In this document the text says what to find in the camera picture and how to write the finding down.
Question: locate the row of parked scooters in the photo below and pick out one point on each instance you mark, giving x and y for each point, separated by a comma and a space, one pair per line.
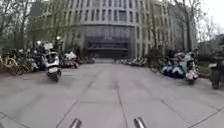
181, 66
131, 61

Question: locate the group of parked scooters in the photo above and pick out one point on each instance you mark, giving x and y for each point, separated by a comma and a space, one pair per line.
70, 60

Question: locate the bush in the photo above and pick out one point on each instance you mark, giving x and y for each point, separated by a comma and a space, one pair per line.
154, 58

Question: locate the large curved grey building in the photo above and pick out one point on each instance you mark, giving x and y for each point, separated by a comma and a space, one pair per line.
106, 20

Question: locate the white scooter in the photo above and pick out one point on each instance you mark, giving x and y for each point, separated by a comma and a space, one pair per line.
53, 66

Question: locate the robot's own part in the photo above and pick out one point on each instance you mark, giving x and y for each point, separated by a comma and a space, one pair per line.
139, 123
75, 123

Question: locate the bare trees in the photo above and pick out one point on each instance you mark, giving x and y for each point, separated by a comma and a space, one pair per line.
188, 20

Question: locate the row of parked bicycles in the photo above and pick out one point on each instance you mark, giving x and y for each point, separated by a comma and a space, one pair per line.
20, 63

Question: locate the dark scooter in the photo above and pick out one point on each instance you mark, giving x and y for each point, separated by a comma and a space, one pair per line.
216, 73

